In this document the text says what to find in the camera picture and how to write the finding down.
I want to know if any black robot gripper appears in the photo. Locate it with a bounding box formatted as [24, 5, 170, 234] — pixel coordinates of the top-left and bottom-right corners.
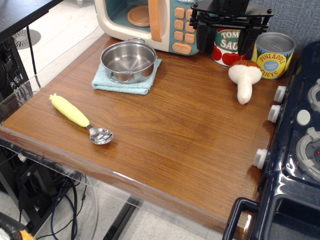
[189, 0, 274, 56]

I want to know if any small stainless steel pan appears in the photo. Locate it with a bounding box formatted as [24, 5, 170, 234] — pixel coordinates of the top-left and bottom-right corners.
[100, 38, 158, 84]

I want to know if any tomato sauce can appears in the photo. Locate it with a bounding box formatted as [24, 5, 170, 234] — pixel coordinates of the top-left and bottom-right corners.
[212, 28, 247, 67]

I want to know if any plush white mushroom toy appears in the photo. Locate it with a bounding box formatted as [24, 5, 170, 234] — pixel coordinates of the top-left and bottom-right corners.
[228, 60, 262, 105]

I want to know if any pineapple slices can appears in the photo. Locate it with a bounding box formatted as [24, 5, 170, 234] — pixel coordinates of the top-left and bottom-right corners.
[251, 32, 296, 80]

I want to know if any toy microwave oven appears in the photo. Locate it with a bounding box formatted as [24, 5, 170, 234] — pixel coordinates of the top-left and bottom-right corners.
[94, 0, 199, 56]

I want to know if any light blue folded cloth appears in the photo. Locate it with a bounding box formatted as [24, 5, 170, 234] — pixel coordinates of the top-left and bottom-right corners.
[91, 58, 163, 96]

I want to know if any dark blue toy stove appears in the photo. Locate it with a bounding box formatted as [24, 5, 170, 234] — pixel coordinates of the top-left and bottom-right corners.
[223, 41, 320, 240]

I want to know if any black table leg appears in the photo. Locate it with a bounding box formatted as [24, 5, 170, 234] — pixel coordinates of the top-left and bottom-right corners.
[103, 200, 140, 240]

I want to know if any black side desk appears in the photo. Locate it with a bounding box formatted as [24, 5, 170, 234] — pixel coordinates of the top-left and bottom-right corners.
[0, 0, 62, 43]

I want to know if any black computer tower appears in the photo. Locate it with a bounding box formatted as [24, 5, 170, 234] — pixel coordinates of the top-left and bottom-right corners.
[0, 37, 33, 105]

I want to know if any yellow handled metal spoon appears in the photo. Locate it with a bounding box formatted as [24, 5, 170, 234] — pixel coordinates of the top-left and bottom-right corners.
[49, 93, 114, 145]

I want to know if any blue floor cable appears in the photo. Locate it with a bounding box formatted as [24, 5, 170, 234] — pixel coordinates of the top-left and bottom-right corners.
[50, 178, 78, 240]

